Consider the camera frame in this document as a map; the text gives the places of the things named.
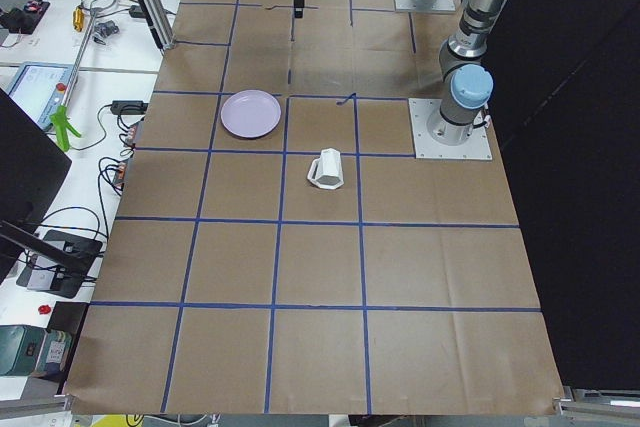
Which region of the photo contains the black monitor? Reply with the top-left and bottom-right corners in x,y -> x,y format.
0,88 -> 73,284

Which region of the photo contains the green box device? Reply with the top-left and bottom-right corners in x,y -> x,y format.
1,325 -> 47,376

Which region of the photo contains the yellow hand tool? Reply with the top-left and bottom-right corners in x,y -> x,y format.
72,6 -> 85,32

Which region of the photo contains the black power adapter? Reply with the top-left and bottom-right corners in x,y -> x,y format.
110,100 -> 148,115

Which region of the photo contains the white faceted cup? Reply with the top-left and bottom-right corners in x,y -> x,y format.
307,148 -> 344,190

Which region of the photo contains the lilac round plate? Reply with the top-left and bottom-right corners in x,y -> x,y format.
220,90 -> 281,139

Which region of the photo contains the black monitor stand base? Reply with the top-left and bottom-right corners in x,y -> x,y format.
16,230 -> 103,299

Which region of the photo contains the teach pendant tablet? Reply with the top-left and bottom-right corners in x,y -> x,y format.
7,62 -> 71,131

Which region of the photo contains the green handled reach grabber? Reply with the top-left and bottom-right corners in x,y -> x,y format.
48,0 -> 99,152

